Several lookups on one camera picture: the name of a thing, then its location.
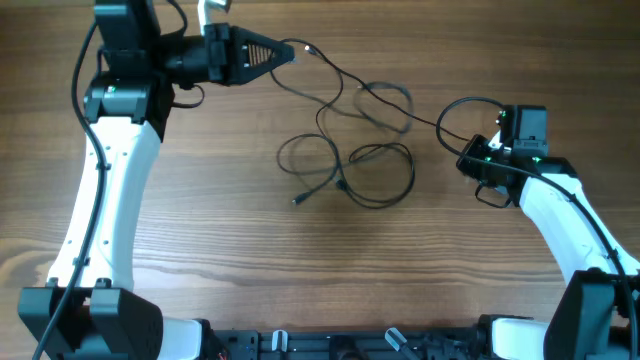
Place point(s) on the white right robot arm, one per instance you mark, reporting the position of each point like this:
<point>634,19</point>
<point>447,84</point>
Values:
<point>598,314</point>

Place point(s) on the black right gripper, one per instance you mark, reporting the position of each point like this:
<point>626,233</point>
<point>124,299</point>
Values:
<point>475,159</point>

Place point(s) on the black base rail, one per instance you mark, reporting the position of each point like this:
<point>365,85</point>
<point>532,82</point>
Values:
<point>431,344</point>

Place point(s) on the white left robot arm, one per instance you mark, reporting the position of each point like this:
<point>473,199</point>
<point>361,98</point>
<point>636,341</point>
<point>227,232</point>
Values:
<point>87,308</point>

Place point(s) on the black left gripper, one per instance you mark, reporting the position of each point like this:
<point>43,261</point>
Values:
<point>218,53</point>

